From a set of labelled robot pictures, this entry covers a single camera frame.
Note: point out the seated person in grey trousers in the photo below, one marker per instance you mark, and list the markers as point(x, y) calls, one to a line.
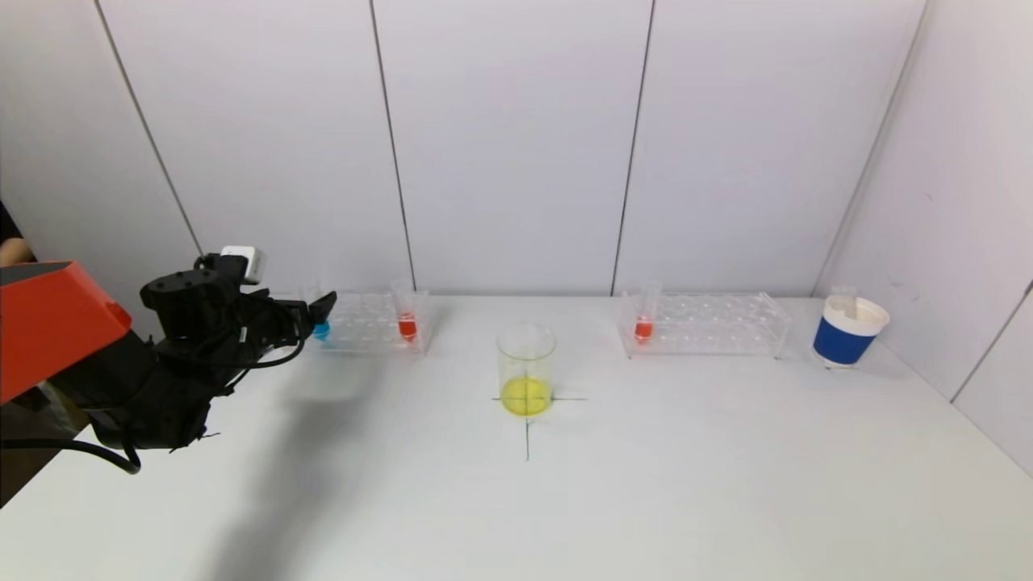
point(12, 252)

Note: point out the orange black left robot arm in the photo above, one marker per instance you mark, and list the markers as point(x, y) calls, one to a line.
point(48, 323)

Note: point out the test tube with yellow pigment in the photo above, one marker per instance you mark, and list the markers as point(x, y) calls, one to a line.
point(844, 303)

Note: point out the test tube with red liquid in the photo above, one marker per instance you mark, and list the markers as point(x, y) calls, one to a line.
point(407, 327)
point(643, 329)

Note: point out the clear glass beaker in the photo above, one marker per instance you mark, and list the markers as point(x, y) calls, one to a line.
point(526, 395)

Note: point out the blue white paper cup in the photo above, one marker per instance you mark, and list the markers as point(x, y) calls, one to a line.
point(839, 343)

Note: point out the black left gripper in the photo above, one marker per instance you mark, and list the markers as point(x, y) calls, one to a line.
point(300, 315)

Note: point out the test tube with blue liquid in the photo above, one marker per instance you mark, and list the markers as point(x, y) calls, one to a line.
point(322, 331)

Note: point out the clear acrylic test tube rack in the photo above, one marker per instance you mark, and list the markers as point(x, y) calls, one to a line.
point(710, 327)
point(371, 327)

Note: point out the white grey wrist camera module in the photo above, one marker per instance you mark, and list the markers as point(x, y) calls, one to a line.
point(244, 262)

